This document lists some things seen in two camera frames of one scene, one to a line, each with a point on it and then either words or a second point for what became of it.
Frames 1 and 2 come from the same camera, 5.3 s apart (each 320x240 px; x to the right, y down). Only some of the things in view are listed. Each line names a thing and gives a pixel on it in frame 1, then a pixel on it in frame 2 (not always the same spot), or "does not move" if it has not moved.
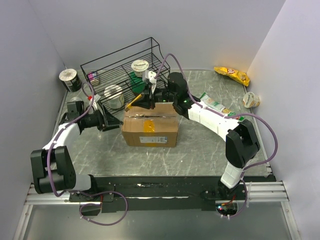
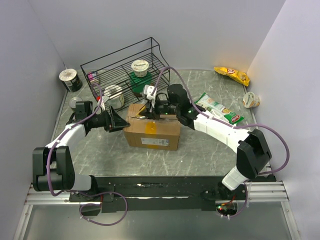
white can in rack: (115, 96) does not move
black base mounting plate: (123, 193) does not move
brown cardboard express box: (158, 127) does not move
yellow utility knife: (129, 106) → (141, 110)
